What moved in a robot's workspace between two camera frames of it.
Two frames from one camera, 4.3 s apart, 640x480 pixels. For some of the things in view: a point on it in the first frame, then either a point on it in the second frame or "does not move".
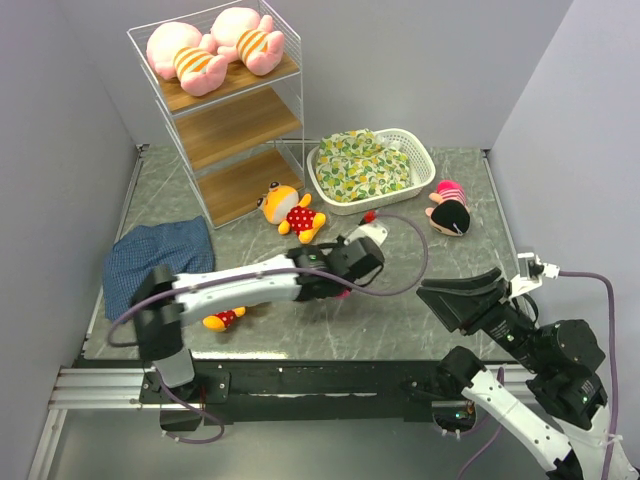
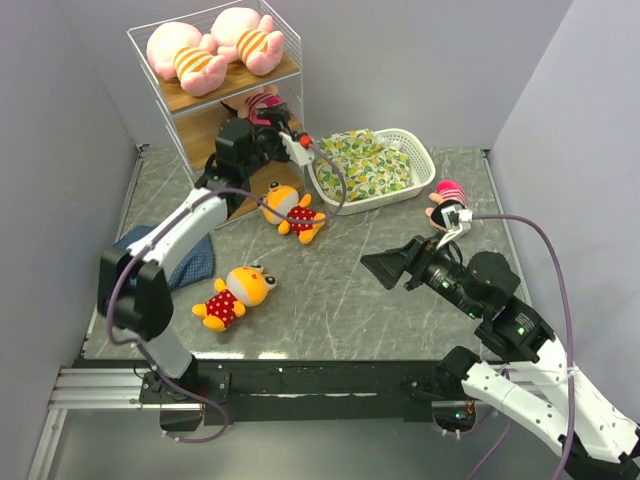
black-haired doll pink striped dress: [346, 293] -> [247, 104]
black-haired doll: [451, 216] does not move
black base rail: [270, 390] does not move
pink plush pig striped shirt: [179, 50] does not move
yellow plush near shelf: [280, 204] does not move
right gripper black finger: [476, 281] -> [388, 264]
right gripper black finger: [462, 309] -> [388, 269]
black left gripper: [339, 245] -> [279, 117]
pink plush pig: [245, 36] does not move
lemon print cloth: [353, 165] does not move
